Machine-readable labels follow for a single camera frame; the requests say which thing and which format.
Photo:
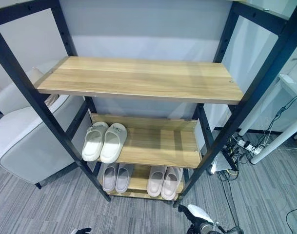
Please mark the pale lilac slipper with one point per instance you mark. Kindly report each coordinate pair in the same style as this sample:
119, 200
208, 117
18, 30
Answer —
109, 178
123, 179

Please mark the large wooden shelf board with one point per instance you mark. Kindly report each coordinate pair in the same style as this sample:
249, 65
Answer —
143, 78

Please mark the silver flat device box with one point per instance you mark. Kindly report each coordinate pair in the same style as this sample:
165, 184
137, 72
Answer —
221, 163

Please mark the pale pink slipper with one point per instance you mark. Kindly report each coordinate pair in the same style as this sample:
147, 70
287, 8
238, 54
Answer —
170, 184
156, 181

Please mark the white desk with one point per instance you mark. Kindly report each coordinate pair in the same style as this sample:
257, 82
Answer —
267, 114

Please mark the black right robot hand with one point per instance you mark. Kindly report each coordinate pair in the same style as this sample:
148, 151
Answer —
199, 213

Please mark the black metal shoe rack frame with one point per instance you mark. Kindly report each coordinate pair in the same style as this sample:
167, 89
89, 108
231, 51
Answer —
26, 80

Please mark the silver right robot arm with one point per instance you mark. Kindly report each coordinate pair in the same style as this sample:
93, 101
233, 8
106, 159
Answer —
211, 229

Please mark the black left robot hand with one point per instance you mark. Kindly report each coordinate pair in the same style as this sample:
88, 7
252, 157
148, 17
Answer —
82, 231

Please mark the white power strip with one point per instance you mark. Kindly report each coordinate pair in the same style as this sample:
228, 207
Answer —
248, 146

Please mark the cream slipper with charm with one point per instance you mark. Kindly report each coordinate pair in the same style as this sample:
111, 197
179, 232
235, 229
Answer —
92, 143
114, 143

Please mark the light grey armchair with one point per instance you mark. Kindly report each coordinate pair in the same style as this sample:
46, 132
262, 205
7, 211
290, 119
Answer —
28, 143

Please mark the wooden shelf board with backstop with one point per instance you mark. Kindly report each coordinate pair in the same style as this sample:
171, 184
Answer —
158, 143

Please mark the low wooden shelf board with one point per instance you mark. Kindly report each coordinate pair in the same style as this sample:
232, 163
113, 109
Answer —
138, 178

